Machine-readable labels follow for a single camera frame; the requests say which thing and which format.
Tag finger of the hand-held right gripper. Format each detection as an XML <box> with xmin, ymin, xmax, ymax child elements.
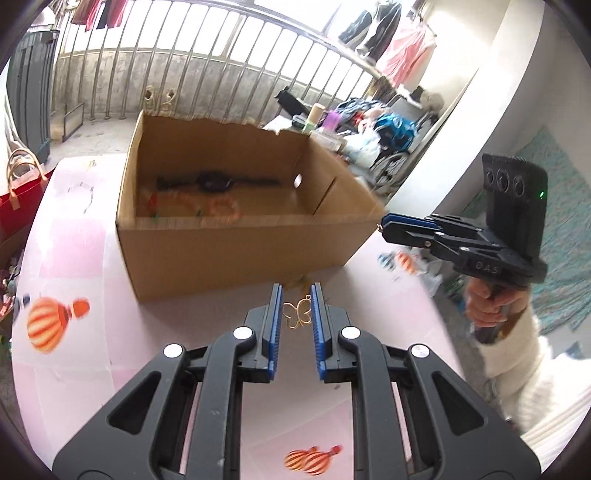
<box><xmin>381</xmin><ymin>226</ymin><xmax>505</xmax><ymax>253</ymax></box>
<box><xmin>385</xmin><ymin>212</ymin><xmax>486</xmax><ymax>232</ymax></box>

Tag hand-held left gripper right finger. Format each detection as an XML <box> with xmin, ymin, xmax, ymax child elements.
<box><xmin>310</xmin><ymin>282</ymin><xmax>542</xmax><ymax>480</ymax></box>

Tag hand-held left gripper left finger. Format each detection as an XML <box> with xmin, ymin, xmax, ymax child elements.
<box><xmin>52</xmin><ymin>282</ymin><xmax>284</xmax><ymax>480</ymax></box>

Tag gold butterfly pendant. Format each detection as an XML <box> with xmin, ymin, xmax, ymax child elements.
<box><xmin>281</xmin><ymin>295</ymin><xmax>311</xmax><ymax>330</ymax></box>

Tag large cardboard box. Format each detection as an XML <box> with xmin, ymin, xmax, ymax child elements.
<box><xmin>115</xmin><ymin>111</ymin><xmax>386</xmax><ymax>303</ymax></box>

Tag dark blue smart watch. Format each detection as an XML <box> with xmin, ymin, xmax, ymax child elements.
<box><xmin>156</xmin><ymin>171</ymin><xmax>281</xmax><ymax>193</ymax></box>

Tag multicolour bead bracelet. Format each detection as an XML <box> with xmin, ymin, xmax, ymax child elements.
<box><xmin>147</xmin><ymin>191</ymin><xmax>204</xmax><ymax>217</ymax></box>

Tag person's right forearm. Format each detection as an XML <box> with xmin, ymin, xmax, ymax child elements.
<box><xmin>478</xmin><ymin>307</ymin><xmax>591</xmax><ymax>472</ymax></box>

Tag person's right hand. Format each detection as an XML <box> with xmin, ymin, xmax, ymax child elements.
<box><xmin>464</xmin><ymin>277</ymin><xmax>530</xmax><ymax>334</ymax></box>

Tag teal patterned cloth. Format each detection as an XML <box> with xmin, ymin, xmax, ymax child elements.
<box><xmin>515</xmin><ymin>127</ymin><xmax>591</xmax><ymax>335</ymax></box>

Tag wheelchair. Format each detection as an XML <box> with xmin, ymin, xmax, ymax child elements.
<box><xmin>369</xmin><ymin>111</ymin><xmax>439</xmax><ymax>190</ymax></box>

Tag white printed plastic bag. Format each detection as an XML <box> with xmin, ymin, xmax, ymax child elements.
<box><xmin>344</xmin><ymin>127</ymin><xmax>382</xmax><ymax>169</ymax></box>

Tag pile of clothes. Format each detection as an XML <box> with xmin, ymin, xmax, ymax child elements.
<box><xmin>335</xmin><ymin>97</ymin><xmax>428</xmax><ymax>153</ymax></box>

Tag beige cylinder cup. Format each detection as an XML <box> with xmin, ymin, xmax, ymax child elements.
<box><xmin>307</xmin><ymin>102</ymin><xmax>326</xmax><ymax>132</ymax></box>

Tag grey side table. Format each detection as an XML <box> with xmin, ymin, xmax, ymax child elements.
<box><xmin>263</xmin><ymin>115</ymin><xmax>352</xmax><ymax>153</ymax></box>

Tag pink hanging garment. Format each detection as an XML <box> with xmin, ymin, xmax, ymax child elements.
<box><xmin>376</xmin><ymin>18</ymin><xmax>437</xmax><ymax>88</ymax></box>

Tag black stand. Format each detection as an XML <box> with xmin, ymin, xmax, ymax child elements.
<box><xmin>274</xmin><ymin>88</ymin><xmax>310</xmax><ymax>118</ymax></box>

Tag navy hanging jacket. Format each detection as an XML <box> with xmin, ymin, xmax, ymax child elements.
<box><xmin>338</xmin><ymin>1</ymin><xmax>403</xmax><ymax>60</ymax></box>

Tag metal balcony railing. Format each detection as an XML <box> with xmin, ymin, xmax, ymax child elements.
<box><xmin>51</xmin><ymin>0</ymin><xmax>384</xmax><ymax>125</ymax></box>

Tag pink printed tablecloth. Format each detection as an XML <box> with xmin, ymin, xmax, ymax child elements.
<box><xmin>11</xmin><ymin>154</ymin><xmax>467</xmax><ymax>480</ymax></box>

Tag red bag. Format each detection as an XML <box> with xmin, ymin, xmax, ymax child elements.
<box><xmin>0</xmin><ymin>148</ymin><xmax>51</xmax><ymax>241</ymax></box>

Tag small framed panel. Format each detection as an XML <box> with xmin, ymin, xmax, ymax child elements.
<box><xmin>60</xmin><ymin>102</ymin><xmax>86</xmax><ymax>141</ymax></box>

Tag grey cabinet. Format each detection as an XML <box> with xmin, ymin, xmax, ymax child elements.
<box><xmin>6</xmin><ymin>30</ymin><xmax>61</xmax><ymax>162</ymax></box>

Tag red hanging pants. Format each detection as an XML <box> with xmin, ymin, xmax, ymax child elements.
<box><xmin>95</xmin><ymin>0</ymin><xmax>130</xmax><ymax>28</ymax></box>

